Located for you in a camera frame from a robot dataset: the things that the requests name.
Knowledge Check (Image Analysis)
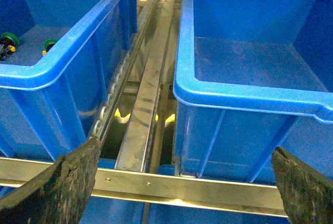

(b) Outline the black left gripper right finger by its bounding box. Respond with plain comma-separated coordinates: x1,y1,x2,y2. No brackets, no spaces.
271,147,332,223

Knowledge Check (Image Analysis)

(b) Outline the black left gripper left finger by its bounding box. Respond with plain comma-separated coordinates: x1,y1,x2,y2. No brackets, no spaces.
1,138,101,223

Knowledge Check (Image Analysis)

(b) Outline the blue bin holding buttons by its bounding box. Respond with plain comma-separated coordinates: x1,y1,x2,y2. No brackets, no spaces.
1,0,137,160

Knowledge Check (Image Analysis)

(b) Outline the blue bin lower shelf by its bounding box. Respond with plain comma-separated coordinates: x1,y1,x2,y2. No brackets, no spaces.
80,196,289,223

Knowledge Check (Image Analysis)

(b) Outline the roller conveyor track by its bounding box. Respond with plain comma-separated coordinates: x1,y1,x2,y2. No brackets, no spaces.
87,0,159,142

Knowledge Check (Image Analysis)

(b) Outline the empty blue plastic bin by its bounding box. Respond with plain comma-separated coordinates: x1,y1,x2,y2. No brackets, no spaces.
173,0,332,184

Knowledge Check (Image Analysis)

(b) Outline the green push button right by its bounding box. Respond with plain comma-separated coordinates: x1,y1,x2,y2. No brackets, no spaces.
42,38,58,56

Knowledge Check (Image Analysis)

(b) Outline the green push button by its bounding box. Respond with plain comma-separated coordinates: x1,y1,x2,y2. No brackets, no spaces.
1,32,20,61
42,38,58,56

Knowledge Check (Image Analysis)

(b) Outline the green push button middle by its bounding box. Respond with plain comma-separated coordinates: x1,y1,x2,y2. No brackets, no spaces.
1,32,20,61

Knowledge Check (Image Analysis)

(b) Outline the metal shelf front rail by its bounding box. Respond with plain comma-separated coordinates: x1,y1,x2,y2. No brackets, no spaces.
0,156,288,218

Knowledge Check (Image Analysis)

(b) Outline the metal divider rail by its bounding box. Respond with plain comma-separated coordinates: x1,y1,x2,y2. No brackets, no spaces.
114,0,180,173

